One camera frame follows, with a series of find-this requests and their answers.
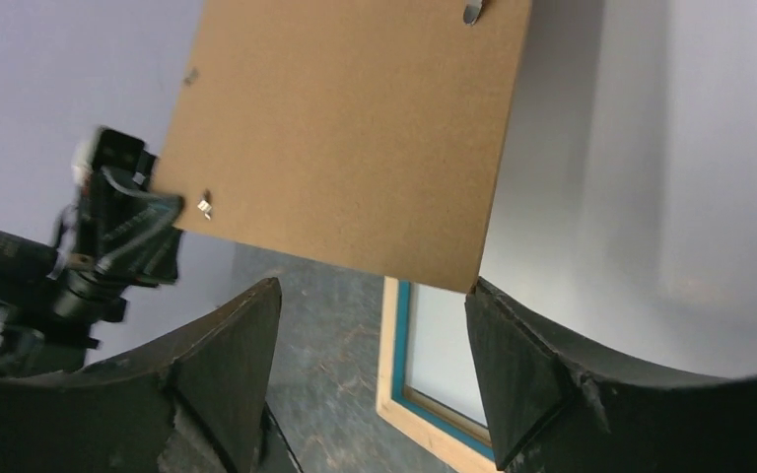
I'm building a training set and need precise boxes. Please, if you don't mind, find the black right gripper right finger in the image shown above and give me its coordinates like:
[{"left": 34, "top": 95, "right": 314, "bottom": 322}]
[{"left": 465, "top": 279, "right": 757, "bottom": 472}]

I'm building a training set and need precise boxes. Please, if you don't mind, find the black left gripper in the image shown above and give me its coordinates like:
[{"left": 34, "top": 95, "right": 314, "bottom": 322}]
[{"left": 51, "top": 146, "right": 183, "bottom": 320}]

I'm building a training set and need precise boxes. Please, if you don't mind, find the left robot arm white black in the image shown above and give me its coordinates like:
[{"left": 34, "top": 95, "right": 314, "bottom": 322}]
[{"left": 0, "top": 151, "right": 184, "bottom": 377}]

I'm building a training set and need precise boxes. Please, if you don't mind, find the brown cardboard backing board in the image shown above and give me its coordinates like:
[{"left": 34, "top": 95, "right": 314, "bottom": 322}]
[{"left": 154, "top": 1, "right": 531, "bottom": 293}]

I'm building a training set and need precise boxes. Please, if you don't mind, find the silver metal turn clip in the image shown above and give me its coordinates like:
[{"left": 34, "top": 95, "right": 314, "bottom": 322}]
[
  {"left": 197, "top": 190, "right": 213, "bottom": 220},
  {"left": 462, "top": 0, "right": 485, "bottom": 26}
]

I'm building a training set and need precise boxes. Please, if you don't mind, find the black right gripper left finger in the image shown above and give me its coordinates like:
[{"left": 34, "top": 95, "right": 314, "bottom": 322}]
[{"left": 0, "top": 278, "right": 282, "bottom": 472}]

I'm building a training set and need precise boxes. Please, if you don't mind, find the wooden picture frame teal edge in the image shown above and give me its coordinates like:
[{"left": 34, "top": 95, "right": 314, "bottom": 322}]
[{"left": 376, "top": 277, "right": 496, "bottom": 473}]

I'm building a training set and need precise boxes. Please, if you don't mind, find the colourful balloon photo print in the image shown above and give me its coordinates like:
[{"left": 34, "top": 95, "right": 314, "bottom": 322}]
[{"left": 406, "top": 284, "right": 486, "bottom": 426}]

